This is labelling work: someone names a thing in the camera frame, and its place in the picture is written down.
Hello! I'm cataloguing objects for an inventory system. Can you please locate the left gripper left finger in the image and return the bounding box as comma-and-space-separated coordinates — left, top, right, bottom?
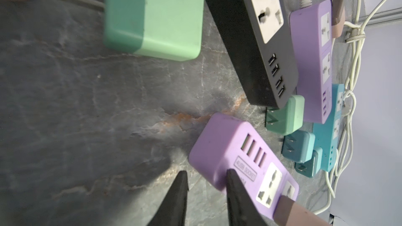
148, 171, 188, 226

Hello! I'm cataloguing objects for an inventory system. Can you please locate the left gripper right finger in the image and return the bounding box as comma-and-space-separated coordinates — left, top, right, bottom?
226, 169, 267, 226

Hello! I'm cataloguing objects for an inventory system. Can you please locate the purple power strip front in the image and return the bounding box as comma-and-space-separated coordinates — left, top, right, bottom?
188, 113, 299, 219

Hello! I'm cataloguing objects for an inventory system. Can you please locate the purple power strip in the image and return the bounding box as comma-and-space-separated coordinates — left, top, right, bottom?
290, 0, 332, 124
188, 113, 299, 219

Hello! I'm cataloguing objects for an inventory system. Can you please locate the green plug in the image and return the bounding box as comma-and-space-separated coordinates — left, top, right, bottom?
71, 0, 204, 61
265, 95, 305, 136

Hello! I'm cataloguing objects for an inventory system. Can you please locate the teal power strip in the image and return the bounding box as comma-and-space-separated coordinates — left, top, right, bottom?
313, 84, 344, 172

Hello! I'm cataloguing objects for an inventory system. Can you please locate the black power strip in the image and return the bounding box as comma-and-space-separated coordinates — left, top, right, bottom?
206, 0, 298, 108

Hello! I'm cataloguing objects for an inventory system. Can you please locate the pink plug front strip right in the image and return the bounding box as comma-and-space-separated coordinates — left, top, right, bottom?
273, 195, 330, 226

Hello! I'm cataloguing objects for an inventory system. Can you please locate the white cable teal strip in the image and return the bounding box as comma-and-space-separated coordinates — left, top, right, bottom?
313, 0, 387, 215

